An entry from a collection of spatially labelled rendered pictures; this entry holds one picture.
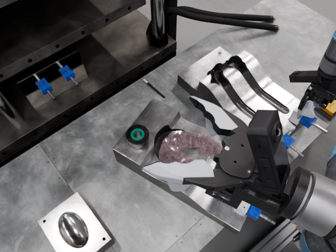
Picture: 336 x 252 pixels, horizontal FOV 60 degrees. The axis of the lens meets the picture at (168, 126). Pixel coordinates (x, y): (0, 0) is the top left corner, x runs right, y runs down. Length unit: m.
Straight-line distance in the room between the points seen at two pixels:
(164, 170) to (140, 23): 1.30
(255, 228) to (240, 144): 1.54
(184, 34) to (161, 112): 1.71
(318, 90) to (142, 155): 0.61
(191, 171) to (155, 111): 0.73
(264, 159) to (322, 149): 1.94
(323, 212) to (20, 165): 1.06
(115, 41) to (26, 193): 0.82
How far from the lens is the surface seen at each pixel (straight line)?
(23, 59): 1.21
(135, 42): 1.52
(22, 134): 1.33
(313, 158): 2.23
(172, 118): 1.08
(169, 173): 0.38
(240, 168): 0.39
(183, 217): 1.05
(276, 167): 0.37
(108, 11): 1.30
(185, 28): 2.80
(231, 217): 1.01
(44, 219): 1.05
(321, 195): 0.41
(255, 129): 0.34
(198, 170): 0.38
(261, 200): 0.44
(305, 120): 1.15
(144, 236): 1.04
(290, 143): 1.12
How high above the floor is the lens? 1.82
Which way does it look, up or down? 59 degrees down
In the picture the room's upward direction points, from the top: straight up
